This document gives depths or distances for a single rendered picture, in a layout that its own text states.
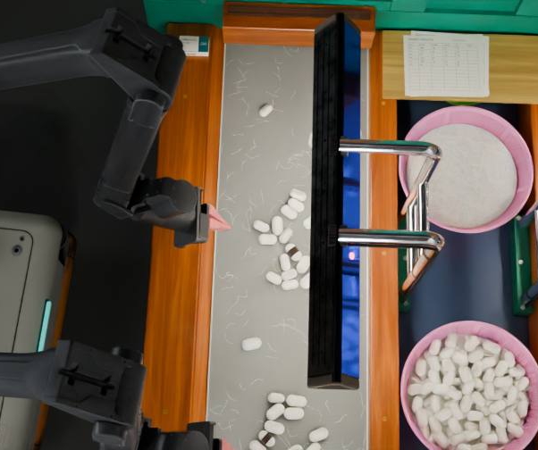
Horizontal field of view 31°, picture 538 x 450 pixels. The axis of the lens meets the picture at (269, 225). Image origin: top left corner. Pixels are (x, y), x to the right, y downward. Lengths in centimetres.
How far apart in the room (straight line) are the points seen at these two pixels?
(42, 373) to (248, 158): 89
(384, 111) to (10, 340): 104
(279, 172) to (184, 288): 30
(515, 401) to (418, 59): 70
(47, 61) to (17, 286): 115
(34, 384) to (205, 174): 84
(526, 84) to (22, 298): 126
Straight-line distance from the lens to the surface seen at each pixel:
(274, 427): 179
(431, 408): 185
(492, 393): 187
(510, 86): 202
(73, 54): 128
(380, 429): 180
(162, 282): 184
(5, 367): 120
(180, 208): 159
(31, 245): 242
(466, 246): 199
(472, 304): 196
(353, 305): 151
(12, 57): 136
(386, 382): 181
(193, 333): 182
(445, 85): 199
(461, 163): 198
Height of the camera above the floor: 255
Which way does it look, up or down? 73 degrees down
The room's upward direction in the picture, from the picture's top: 3 degrees clockwise
